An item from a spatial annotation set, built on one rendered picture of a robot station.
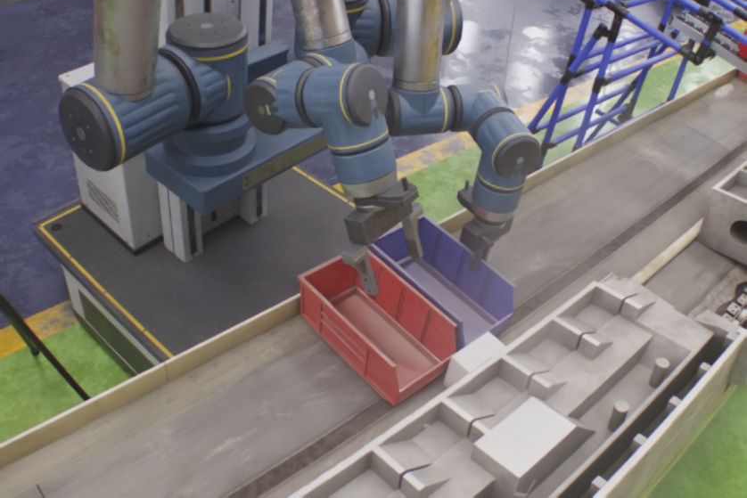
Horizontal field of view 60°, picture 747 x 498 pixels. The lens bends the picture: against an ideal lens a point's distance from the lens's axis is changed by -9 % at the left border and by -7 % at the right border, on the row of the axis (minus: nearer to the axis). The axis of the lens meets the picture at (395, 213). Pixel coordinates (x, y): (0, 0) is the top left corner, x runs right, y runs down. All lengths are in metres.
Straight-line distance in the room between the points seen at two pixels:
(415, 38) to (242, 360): 0.80
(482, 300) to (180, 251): 1.10
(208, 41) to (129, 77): 0.24
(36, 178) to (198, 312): 1.50
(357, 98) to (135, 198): 1.30
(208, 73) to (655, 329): 1.17
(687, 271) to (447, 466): 1.12
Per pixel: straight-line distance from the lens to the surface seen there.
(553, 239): 2.04
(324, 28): 1.33
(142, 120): 1.52
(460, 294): 1.76
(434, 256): 1.78
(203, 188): 1.74
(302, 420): 1.49
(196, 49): 1.62
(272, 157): 1.86
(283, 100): 1.22
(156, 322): 2.22
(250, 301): 2.25
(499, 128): 1.45
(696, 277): 2.14
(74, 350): 2.66
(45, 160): 3.60
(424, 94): 1.47
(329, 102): 1.14
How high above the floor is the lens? 2.00
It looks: 39 degrees down
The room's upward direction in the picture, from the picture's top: 9 degrees clockwise
